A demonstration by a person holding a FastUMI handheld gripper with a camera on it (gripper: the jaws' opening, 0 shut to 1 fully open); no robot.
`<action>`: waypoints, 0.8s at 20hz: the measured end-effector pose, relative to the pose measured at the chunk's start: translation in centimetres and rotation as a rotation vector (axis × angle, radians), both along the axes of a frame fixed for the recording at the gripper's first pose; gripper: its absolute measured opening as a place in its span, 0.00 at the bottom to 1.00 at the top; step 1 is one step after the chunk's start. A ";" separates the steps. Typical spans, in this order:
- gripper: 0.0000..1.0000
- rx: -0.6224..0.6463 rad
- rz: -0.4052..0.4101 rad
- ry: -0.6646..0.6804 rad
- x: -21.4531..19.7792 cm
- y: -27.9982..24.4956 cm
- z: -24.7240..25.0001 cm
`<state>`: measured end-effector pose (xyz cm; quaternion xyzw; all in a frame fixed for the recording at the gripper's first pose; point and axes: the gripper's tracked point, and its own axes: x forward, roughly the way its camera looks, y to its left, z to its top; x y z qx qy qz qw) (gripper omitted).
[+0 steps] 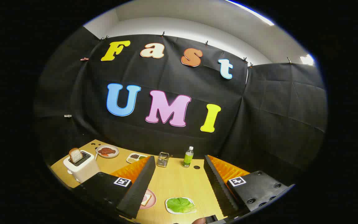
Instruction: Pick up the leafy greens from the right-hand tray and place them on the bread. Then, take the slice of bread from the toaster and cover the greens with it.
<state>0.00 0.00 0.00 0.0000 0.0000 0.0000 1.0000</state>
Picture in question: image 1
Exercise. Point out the brown cooked meat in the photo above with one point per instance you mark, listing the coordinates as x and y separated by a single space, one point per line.
107 151

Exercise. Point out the pink plate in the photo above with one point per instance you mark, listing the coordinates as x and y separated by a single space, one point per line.
153 199

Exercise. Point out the white bread slice with ham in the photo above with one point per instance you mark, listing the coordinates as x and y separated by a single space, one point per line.
147 200

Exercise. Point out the white divided dish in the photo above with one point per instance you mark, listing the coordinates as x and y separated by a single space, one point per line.
137 160

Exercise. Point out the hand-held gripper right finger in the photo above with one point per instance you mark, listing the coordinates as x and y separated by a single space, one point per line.
219 189

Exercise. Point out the white toaster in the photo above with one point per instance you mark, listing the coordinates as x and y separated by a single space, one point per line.
84 169

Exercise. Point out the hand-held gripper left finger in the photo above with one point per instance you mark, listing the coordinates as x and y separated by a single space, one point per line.
138 193

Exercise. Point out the dark brown beans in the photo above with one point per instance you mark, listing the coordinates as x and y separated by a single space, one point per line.
134 156

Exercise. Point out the yellow beans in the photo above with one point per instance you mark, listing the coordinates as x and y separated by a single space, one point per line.
131 160

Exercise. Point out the green label plastic bottle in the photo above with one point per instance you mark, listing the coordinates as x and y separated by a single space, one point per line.
187 158

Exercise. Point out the green lettuce leaf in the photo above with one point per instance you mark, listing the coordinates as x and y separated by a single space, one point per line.
180 205

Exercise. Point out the toasted bread slice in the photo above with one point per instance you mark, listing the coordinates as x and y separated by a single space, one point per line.
75 155

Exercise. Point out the round plate with meat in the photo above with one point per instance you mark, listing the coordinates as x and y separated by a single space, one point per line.
99 154

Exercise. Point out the white plate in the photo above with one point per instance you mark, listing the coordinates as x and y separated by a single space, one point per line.
168 207

